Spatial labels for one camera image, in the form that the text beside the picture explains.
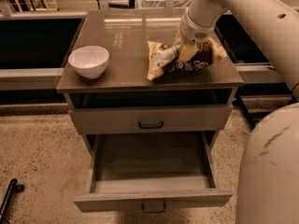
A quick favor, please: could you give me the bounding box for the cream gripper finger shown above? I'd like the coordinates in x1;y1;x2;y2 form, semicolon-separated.
178;43;198;63
174;30;183;51

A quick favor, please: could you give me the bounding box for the brown chip bag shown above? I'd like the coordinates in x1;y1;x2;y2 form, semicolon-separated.
148;37;226;80

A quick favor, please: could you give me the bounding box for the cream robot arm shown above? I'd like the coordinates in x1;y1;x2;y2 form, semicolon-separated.
180;0;299;224

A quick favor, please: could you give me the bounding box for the closed grey upper drawer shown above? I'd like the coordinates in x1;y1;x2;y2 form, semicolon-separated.
69;105;232;134

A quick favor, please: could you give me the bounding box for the grey drawer cabinet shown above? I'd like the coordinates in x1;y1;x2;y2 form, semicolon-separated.
57;10;243;150

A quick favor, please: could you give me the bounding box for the open grey middle drawer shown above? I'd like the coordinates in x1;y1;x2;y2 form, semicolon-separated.
74;132;232;213

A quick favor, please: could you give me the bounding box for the black stand leg right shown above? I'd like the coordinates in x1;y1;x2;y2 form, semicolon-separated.
235;93;255;130

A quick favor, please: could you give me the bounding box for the black stand leg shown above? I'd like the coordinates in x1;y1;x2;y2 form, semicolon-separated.
235;93;255;130
0;178;24;224

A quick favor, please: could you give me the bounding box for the white ceramic bowl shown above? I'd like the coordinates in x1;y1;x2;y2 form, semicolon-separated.
68;46;109;78

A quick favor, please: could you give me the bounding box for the black stand leg left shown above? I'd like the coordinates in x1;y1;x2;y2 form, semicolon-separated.
0;178;24;224

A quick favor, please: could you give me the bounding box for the white wire basket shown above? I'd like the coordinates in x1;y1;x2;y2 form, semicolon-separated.
135;0;192;9

